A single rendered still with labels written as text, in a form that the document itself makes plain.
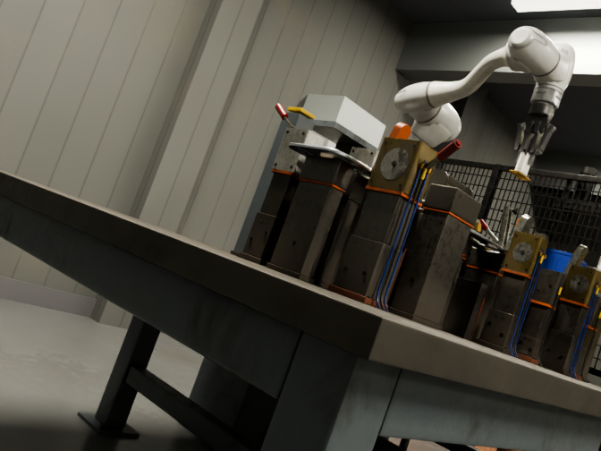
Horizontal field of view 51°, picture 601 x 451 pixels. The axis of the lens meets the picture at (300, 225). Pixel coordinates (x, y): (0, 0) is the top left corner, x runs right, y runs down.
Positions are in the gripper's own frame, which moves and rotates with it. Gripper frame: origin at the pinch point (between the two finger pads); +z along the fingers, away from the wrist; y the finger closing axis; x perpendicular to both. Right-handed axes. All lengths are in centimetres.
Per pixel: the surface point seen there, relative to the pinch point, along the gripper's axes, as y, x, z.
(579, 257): 15.3, 23.6, 21.5
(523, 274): 19.5, -12.2, 36.5
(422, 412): 73, -114, 69
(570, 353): 22, 24, 52
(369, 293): 25, -76, 58
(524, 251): 17.6, -12.4, 30.0
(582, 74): -121, 219, -146
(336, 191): 8, -79, 38
